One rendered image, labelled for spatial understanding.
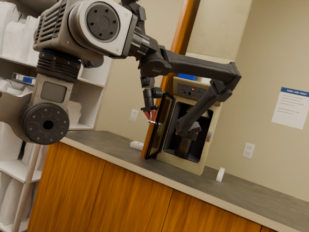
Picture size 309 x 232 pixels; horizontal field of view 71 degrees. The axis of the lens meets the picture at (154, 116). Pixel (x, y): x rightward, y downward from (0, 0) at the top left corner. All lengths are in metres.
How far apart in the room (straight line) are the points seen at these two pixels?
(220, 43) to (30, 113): 1.19
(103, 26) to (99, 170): 1.02
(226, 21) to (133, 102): 1.07
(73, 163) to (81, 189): 0.17
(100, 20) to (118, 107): 1.63
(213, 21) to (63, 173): 1.42
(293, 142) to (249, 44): 0.82
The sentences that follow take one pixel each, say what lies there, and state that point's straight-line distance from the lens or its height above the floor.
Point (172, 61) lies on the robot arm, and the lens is 0.72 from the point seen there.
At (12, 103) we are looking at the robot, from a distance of 0.89.
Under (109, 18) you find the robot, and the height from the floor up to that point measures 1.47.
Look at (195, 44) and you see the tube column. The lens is 1.56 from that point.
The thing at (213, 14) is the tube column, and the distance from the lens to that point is 1.63.
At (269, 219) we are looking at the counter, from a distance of 1.21.
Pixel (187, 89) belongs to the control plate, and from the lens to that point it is 1.41.
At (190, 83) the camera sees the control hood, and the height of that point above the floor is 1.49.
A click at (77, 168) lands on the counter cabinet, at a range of 1.53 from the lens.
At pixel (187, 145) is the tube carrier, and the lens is 1.43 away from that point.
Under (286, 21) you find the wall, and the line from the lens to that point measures 2.08.
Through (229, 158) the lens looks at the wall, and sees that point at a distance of 1.88.
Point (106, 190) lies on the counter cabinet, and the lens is 1.43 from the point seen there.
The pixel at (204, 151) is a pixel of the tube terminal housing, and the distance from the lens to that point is 1.45.
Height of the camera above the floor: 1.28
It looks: 2 degrees down
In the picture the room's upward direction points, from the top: 16 degrees clockwise
